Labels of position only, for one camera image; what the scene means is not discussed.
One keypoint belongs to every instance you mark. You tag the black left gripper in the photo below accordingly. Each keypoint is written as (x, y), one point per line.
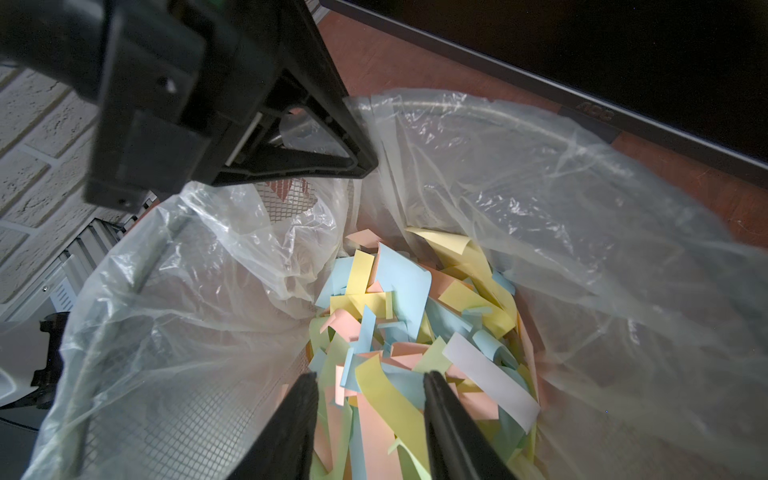
(182, 82)

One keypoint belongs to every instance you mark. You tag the mesh waste bin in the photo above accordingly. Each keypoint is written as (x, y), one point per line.
(181, 339)

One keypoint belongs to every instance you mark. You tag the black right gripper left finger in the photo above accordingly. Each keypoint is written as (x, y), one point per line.
(284, 449)

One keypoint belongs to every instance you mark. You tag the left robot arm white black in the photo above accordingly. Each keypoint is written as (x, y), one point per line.
(65, 40)

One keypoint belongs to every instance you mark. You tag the pile of coloured sticky notes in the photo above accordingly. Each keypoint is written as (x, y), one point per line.
(385, 320)

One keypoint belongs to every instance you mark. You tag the black AOC monitor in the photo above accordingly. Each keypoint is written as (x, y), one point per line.
(690, 76)

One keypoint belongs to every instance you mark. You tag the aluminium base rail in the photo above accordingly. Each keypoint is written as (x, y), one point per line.
(50, 264)

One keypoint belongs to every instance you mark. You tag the clear plastic bin liner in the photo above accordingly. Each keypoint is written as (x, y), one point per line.
(649, 320)

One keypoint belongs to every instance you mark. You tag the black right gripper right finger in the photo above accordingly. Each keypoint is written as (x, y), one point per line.
(456, 447)

